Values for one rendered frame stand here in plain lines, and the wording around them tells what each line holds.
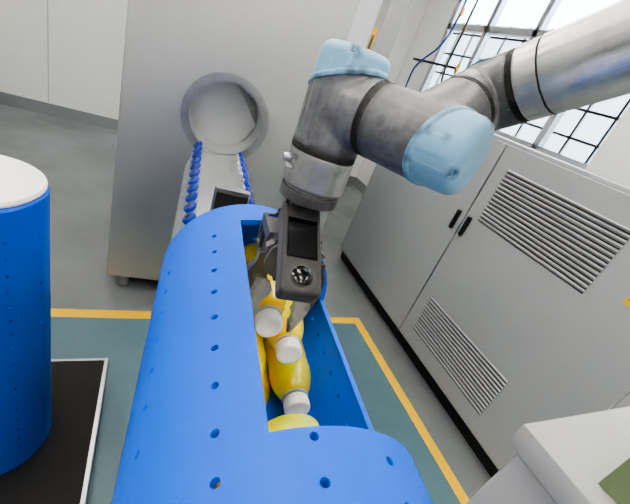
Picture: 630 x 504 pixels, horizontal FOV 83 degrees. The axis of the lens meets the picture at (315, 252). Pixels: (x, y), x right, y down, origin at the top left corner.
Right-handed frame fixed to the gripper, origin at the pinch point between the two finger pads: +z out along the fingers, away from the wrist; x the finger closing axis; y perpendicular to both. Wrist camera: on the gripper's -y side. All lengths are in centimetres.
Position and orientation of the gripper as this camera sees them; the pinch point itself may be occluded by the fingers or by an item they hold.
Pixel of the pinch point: (269, 326)
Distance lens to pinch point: 51.1
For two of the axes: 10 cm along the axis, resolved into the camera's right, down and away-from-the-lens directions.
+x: -9.2, -1.6, -3.6
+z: -3.2, 8.4, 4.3
